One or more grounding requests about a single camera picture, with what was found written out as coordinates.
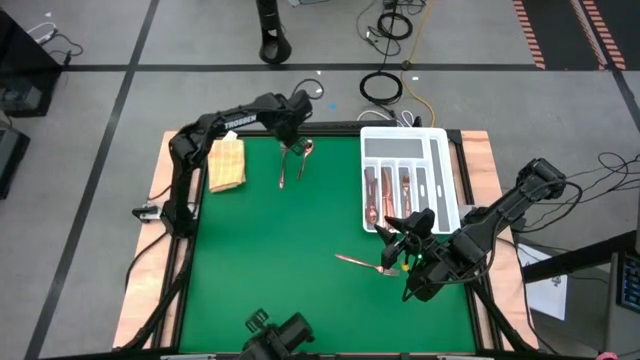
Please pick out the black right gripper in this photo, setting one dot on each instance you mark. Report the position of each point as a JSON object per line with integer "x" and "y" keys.
{"x": 422, "y": 247}

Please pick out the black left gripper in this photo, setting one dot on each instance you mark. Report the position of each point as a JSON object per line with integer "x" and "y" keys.
{"x": 292, "y": 115}

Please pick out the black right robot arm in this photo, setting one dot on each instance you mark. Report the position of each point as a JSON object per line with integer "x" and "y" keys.
{"x": 495, "y": 220}

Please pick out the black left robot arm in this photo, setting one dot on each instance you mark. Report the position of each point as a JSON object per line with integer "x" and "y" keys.
{"x": 240, "y": 121}

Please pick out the yellow folded cloth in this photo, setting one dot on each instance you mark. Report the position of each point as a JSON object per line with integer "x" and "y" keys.
{"x": 227, "y": 165}

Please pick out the white cutlery tray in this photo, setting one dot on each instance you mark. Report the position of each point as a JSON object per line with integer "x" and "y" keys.
{"x": 395, "y": 148}

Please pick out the black floor puck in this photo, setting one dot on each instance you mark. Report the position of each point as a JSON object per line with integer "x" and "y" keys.
{"x": 406, "y": 65}

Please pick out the green table mat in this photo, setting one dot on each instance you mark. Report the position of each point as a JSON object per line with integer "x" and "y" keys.
{"x": 250, "y": 280}

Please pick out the black clamp device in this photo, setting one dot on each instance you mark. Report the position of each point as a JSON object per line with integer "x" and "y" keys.
{"x": 290, "y": 335}

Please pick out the white paper sheet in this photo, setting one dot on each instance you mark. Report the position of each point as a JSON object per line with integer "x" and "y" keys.
{"x": 545, "y": 295}

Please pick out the grey metal clamp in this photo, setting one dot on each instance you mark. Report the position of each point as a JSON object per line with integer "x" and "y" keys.
{"x": 150, "y": 212}

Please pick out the black desk beam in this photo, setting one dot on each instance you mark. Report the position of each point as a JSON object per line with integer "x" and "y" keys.
{"x": 575, "y": 257}

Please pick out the pink object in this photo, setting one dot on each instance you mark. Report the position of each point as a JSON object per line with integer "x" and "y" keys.
{"x": 606, "y": 356}

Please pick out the grey cabinet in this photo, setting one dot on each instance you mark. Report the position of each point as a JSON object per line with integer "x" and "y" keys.
{"x": 620, "y": 335}

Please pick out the large black cabinet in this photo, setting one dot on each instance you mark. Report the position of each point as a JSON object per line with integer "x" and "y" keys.
{"x": 25, "y": 75}

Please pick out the black equipment box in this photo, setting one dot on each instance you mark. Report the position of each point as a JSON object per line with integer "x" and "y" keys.
{"x": 12, "y": 160}

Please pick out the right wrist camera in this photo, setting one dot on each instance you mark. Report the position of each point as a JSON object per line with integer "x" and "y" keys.
{"x": 390, "y": 256}

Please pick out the black table frame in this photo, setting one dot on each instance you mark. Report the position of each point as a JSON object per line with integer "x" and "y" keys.
{"x": 345, "y": 133}

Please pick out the silver table bracket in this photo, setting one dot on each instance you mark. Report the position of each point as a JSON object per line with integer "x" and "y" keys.
{"x": 457, "y": 357}
{"x": 187, "y": 357}

